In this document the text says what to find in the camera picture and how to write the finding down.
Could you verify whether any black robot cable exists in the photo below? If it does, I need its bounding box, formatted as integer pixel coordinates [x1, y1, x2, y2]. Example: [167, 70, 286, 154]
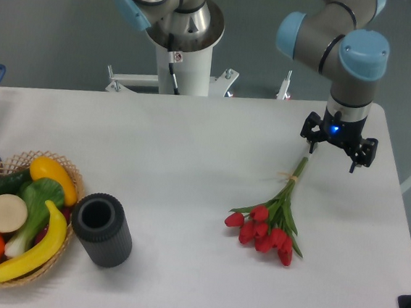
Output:
[161, 33, 186, 96]

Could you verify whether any yellow banana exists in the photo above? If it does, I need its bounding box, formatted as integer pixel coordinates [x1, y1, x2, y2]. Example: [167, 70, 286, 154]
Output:
[0, 200, 67, 283]

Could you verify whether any yellow squash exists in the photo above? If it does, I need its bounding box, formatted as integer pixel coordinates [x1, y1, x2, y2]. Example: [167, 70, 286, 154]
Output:
[29, 156, 78, 207]

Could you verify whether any woven wicker basket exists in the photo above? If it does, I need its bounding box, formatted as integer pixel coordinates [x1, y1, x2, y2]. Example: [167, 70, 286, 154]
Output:
[0, 151, 85, 288]

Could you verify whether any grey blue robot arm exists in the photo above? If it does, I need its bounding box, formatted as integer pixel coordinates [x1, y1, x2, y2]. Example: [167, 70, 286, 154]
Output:
[113, 0, 390, 167]

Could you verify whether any green cucumber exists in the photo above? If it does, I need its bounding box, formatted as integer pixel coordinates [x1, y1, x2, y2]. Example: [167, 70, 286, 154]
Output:
[0, 169, 32, 195]

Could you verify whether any green bok choy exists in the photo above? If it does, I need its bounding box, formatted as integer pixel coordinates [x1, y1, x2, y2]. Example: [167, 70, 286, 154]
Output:
[4, 178, 65, 259]

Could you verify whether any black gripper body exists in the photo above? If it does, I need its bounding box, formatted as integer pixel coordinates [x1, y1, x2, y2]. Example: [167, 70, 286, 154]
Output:
[318, 107, 367, 151]

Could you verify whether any dark grey ribbed vase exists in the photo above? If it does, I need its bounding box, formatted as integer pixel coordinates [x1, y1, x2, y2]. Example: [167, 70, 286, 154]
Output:
[71, 193, 133, 268]

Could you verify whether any red tulip bouquet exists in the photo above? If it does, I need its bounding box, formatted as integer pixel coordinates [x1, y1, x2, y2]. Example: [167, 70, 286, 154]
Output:
[224, 157, 308, 267]

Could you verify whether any beige round radish slice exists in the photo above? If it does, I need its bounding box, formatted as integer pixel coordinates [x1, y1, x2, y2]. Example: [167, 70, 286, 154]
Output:
[0, 193, 28, 233]

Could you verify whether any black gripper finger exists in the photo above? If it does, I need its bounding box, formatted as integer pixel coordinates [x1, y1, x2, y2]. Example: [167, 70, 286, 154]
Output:
[300, 112, 327, 154]
[349, 138, 378, 173]

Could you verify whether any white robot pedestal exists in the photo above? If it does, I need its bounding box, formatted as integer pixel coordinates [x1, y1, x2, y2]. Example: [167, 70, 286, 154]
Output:
[104, 0, 247, 104]

